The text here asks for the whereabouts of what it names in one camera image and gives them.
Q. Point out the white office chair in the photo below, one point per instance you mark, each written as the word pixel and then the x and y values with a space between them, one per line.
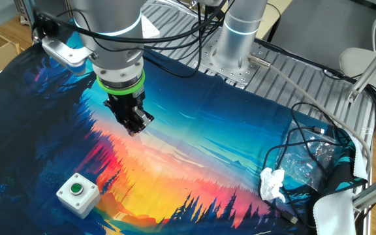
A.
pixel 357 62

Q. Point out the clear plastic bag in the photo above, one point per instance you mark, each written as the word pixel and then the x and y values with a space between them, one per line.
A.
pixel 305 163

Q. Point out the white box with green button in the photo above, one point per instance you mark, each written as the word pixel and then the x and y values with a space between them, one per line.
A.
pixel 83 199

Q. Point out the crumpled white tissue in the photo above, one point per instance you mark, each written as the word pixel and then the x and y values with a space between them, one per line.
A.
pixel 271 186

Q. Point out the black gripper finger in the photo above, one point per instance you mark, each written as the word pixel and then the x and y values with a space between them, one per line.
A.
pixel 116 115
pixel 140 120

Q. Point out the colourful landscape print cloth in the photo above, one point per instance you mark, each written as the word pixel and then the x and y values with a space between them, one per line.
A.
pixel 191 156

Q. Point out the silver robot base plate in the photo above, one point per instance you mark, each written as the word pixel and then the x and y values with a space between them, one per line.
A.
pixel 233 73

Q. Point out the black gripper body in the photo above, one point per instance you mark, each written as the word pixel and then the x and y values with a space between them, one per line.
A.
pixel 126 102

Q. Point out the beige desk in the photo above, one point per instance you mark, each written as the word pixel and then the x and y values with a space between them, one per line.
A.
pixel 276 9

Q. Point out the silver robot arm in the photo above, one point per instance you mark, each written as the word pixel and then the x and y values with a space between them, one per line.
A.
pixel 109 16

